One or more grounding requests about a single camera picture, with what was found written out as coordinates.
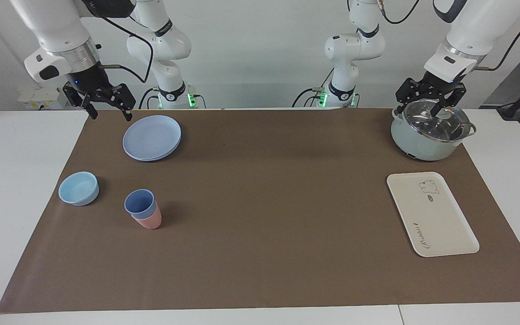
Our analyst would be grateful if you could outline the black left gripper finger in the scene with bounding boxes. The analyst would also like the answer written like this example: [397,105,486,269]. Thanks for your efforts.
[395,78,425,113]
[431,84,468,119]

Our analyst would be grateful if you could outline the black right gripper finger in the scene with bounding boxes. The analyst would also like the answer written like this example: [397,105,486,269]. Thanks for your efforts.
[63,84,98,120]
[111,84,135,121]

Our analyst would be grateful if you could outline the blue plastic cup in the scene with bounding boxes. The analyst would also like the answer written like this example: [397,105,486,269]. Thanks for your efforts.
[124,189,158,220]

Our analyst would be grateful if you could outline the pink plastic cup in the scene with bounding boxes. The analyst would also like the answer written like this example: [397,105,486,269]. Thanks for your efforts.
[131,202,162,230]

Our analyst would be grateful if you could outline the cream rabbit print tray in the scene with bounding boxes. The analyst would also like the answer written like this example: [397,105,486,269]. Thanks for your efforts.
[386,172,480,258]

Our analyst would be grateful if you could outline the glass pot lid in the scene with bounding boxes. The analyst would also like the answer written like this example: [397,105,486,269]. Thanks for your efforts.
[403,100,472,143]

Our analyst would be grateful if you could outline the white power strip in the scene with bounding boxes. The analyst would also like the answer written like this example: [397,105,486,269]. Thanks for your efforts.
[18,87,67,110]

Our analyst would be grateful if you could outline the lavender round plate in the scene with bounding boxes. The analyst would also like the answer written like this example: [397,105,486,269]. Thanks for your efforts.
[122,115,182,162]

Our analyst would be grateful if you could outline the pale green cooking pot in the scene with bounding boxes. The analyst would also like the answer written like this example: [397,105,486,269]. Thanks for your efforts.
[390,106,477,162]

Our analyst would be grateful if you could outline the light blue bowl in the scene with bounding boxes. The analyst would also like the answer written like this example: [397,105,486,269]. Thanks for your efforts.
[58,172,100,206]

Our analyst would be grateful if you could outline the brown table mat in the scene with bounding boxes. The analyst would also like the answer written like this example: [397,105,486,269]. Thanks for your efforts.
[0,108,520,313]

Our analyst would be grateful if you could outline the black right base cable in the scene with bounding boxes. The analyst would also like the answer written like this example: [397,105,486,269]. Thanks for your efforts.
[139,87,159,110]

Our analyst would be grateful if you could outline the black base cable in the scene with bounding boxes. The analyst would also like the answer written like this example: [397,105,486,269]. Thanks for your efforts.
[139,87,159,110]
[292,68,335,108]

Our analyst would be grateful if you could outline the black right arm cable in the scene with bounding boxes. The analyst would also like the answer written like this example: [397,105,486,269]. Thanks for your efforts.
[99,16,154,84]

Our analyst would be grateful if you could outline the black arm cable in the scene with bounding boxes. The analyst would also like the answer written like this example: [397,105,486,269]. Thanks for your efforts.
[99,16,154,84]
[476,0,520,72]

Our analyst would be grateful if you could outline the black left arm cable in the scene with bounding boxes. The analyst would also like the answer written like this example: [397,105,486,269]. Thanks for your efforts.
[476,0,520,72]

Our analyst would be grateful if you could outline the black left base cable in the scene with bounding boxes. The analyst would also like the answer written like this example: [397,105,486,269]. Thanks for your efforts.
[292,68,335,108]

